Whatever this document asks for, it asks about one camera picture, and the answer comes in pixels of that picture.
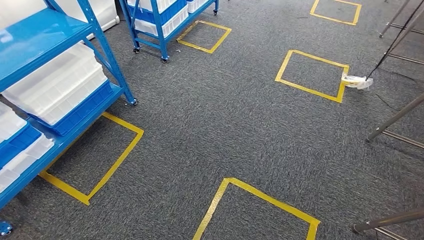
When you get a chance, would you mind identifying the large blue metal shelf rack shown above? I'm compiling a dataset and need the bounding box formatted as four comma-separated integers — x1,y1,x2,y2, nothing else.
0,0,138,237

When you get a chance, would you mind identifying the yellow floor tape square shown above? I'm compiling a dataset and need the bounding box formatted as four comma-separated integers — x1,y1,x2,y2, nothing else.
274,49,350,104
192,177,322,240
176,19,233,55

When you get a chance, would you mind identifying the thin black floor cable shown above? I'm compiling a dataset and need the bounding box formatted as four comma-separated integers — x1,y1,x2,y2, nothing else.
365,0,424,81

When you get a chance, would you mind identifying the stainless steel workbench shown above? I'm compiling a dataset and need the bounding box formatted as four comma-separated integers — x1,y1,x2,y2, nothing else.
352,207,424,240

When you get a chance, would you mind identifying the white car with red stripe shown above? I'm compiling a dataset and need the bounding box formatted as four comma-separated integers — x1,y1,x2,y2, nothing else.
0,0,121,41

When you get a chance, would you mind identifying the small blue rack with casters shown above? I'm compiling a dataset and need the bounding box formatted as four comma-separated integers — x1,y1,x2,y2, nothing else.
118,0,220,64

